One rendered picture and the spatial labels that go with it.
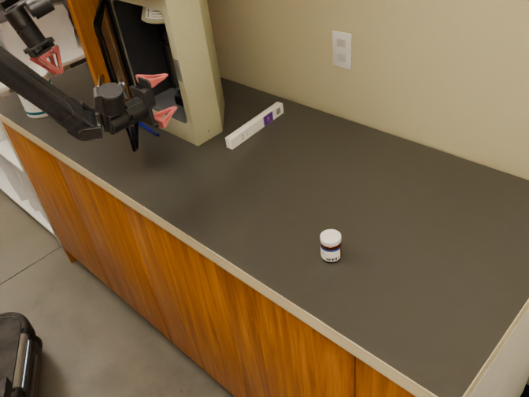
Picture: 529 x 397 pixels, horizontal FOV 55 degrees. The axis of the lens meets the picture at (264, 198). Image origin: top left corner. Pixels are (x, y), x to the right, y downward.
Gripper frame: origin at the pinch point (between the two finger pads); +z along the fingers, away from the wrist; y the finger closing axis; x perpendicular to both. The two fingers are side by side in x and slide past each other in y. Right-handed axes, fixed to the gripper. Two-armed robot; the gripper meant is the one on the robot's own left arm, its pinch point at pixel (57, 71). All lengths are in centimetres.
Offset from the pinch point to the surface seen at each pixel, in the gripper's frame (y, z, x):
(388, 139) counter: -66, 58, -51
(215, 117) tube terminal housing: -22.1, 35.0, -26.7
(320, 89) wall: -38, 46, -59
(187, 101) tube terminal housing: -24.5, 23.7, -19.7
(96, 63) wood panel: 9.4, 6.6, -15.5
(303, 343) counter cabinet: -80, 67, 16
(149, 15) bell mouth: -18.2, -1.3, -26.7
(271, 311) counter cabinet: -71, 61, 15
